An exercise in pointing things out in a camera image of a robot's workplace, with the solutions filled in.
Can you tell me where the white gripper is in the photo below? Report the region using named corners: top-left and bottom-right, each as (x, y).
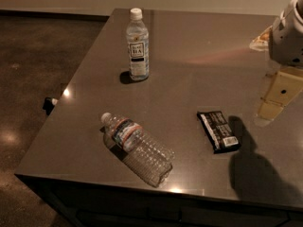
top-left (258, 0), bottom-right (303, 121)

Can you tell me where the clear water bottle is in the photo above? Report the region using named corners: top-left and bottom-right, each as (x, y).
top-left (100, 113), bottom-right (174, 187)

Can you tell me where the upright blue-tinted plastic bottle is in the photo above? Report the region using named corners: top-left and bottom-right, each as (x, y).
top-left (126, 8), bottom-right (149, 81)

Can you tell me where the snack bag behind gripper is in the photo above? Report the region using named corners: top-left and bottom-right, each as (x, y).
top-left (249, 26), bottom-right (272, 52)

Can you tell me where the black snack bar wrapper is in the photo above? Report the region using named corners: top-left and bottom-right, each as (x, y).
top-left (197, 111), bottom-right (241, 154)

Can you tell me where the black table side knob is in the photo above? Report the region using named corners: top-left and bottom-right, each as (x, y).
top-left (43, 97), bottom-right (58, 115)

